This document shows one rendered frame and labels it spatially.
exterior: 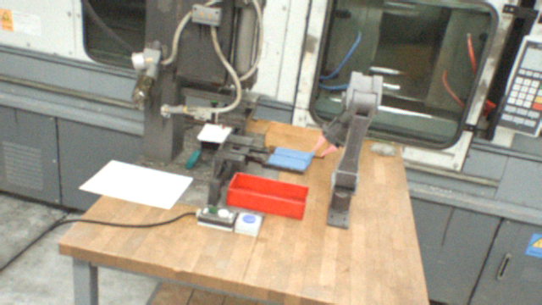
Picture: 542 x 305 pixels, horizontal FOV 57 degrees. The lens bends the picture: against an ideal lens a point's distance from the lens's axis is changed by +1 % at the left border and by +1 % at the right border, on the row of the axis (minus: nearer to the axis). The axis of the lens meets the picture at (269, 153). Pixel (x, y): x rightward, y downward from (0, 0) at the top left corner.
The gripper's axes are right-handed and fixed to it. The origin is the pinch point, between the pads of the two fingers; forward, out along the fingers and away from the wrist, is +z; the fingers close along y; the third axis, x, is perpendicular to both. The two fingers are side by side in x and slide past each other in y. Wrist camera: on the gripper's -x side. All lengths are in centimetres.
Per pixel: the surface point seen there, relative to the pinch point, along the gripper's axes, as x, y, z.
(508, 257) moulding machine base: -44, -110, 0
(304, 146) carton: -14.1, 2.9, 7.6
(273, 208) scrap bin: 34.4, 5.4, 11.5
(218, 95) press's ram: 13.1, 41.3, 1.5
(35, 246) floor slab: -29, 72, 154
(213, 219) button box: 48, 19, 19
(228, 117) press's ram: 19.5, 34.1, 2.8
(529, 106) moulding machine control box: -34, -56, -57
